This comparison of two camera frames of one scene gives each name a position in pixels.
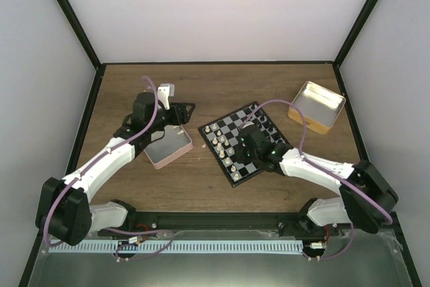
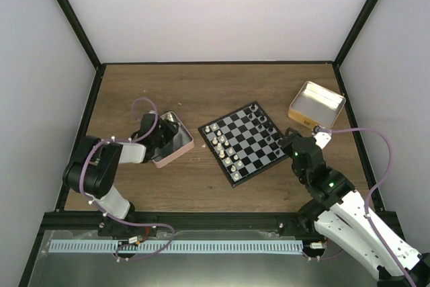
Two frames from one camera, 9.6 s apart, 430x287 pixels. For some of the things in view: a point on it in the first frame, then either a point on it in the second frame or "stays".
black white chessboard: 220,136 stays
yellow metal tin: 319,105 stays
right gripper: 240,156 → 286,142
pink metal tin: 174,142 stays
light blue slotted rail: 197,247 stays
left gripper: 184,118 → 170,130
